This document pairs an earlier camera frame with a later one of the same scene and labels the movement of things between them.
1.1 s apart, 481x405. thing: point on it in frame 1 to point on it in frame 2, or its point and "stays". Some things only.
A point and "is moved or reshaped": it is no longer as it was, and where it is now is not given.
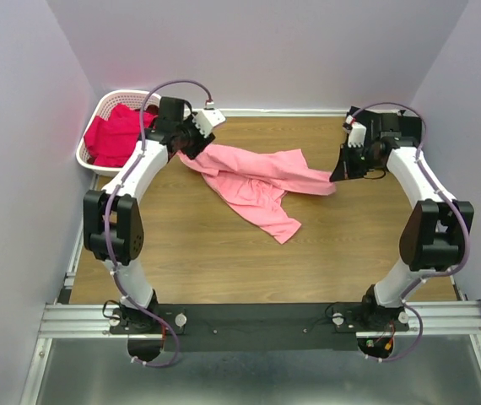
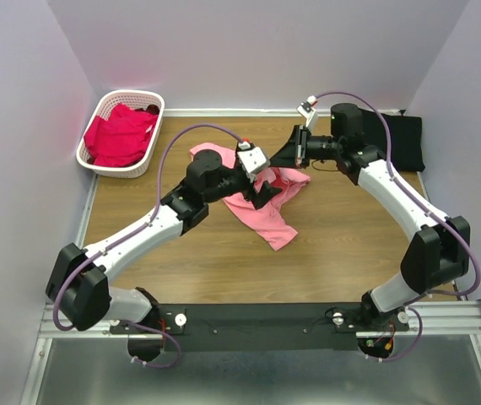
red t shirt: x=111 y=141 stays
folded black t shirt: x=406 y=131 stays
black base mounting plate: x=257 y=326 stays
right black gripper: x=343 y=170 to x=294 y=150
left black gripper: x=202 y=141 to x=266 y=193
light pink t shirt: x=256 y=183 is moved or reshaped
